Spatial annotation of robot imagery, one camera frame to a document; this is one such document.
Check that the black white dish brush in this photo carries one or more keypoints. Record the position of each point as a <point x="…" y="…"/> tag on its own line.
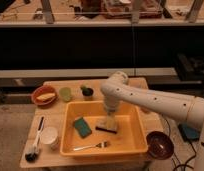
<point x="33" y="151"/>

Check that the orange bowl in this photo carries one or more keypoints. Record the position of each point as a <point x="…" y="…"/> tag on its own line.
<point x="42" y="90"/>

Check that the green cup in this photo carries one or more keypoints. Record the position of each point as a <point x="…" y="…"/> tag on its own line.
<point x="65" y="94"/>

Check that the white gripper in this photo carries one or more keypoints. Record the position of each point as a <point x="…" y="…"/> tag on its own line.
<point x="111" y="108"/>

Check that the wooden board eraser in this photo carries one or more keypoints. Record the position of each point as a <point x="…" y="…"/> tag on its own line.
<point x="107" y="124"/>

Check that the yellow food in bowl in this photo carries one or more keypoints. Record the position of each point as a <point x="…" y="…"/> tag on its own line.
<point x="45" y="97"/>

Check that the green sponge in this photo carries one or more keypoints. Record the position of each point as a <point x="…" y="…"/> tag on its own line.
<point x="82" y="127"/>

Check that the yellow plastic tub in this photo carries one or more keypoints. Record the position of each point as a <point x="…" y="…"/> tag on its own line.
<point x="124" y="136"/>

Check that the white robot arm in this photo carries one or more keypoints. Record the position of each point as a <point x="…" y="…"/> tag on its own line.
<point x="179" y="107"/>

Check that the white cup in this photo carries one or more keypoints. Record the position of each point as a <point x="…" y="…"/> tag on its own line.
<point x="49" y="137"/>

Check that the silver fork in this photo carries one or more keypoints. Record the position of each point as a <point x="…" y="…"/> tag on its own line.
<point x="103" y="144"/>

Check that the purple bowl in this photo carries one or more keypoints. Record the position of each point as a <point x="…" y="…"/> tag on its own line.
<point x="160" y="146"/>

